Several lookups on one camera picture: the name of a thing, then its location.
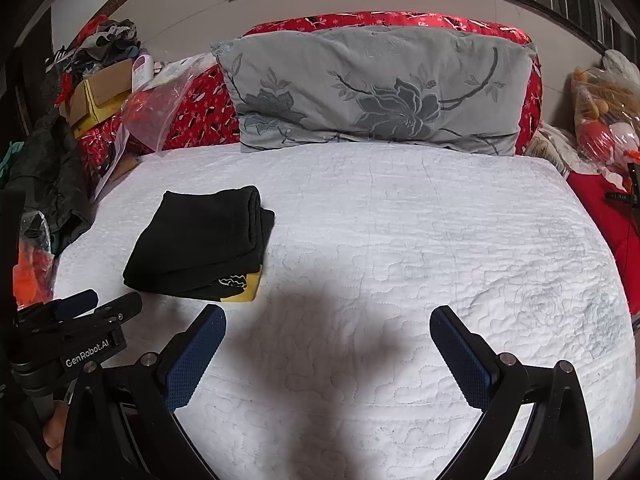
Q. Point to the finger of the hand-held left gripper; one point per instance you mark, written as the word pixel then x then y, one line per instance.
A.
pixel 75 302
pixel 117 309

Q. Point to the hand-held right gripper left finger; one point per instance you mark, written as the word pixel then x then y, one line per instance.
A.
pixel 192 360

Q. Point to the orange plastic bag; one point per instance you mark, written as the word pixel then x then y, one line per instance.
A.
pixel 35 272

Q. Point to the grey floral pillow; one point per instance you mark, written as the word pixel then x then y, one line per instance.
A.
pixel 390 85

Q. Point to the person's left hand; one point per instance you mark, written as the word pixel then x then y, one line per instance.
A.
pixel 55 432

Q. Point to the bagged plush toys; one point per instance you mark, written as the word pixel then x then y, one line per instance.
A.
pixel 600 125

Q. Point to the cardboard box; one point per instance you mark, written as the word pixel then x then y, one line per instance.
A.
pixel 100 92

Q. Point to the plain red blanket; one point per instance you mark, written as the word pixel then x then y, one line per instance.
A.
pixel 600 220

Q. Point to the beige patterned cloth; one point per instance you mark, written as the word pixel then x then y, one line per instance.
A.
pixel 547 147

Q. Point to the black pants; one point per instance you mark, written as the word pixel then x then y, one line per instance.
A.
pixel 200 240

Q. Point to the white quilted bedspread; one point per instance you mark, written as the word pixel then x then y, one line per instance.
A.
pixel 375 220

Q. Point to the clear plastic bag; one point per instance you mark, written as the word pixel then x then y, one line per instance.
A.
pixel 160 105

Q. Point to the white bottle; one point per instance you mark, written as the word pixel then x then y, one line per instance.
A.
pixel 142 67

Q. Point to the teal cloth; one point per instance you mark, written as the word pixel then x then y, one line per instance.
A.
pixel 10 160

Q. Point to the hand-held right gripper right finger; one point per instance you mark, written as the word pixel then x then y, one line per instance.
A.
pixel 462 365

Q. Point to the red plastic-wrapped package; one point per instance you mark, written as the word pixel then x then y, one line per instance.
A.
pixel 100 152

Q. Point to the pile of clothes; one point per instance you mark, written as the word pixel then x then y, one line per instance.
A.
pixel 105 40

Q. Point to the dark grey jacket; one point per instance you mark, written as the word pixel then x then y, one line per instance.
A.
pixel 50 175

